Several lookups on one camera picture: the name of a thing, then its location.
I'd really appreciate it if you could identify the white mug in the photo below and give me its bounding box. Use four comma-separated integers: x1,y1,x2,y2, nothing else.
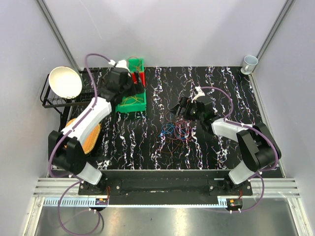
241,55,258,75

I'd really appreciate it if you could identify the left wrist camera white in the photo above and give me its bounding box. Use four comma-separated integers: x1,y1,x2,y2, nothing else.
108,59,130,72

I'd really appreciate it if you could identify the black wire dish rack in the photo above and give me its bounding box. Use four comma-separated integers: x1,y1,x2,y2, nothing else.
39,67,114,163

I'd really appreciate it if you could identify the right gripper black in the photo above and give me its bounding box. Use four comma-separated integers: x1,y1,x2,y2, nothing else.
169,96,204,122

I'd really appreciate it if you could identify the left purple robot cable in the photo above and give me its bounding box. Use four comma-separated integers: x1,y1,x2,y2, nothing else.
48,53,115,234

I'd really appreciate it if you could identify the near green storage bin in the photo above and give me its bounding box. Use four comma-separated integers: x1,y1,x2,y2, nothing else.
116,91,147,114

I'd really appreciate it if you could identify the far green storage bin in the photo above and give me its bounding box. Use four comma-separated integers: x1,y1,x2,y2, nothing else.
127,56,145,72

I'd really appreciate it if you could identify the brown cable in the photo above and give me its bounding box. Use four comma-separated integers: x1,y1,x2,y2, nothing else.
159,132,191,155

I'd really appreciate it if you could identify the green storage bin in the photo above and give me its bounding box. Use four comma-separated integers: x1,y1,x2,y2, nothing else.
127,56,145,72
116,91,147,114

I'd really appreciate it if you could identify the red storage bin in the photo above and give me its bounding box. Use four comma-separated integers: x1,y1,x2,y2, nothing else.
131,72,146,87

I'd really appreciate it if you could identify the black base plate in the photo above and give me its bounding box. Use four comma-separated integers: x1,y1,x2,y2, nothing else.
78,170,252,207

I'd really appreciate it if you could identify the orange woven basket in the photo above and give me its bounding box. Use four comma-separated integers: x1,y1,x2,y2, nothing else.
61,117,101,154

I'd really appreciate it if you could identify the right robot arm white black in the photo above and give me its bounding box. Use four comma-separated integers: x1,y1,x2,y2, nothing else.
170,97,282,195

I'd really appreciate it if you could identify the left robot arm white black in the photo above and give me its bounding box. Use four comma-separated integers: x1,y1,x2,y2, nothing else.
48,67,145,195

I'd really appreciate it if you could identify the yellow cable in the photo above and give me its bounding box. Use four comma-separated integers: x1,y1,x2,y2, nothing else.
122,95,145,106

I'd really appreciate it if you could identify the pink cable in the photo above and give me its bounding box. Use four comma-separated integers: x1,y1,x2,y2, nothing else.
164,110,194,142

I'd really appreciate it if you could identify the white bowl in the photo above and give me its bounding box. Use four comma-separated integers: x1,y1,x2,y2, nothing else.
48,66,82,99

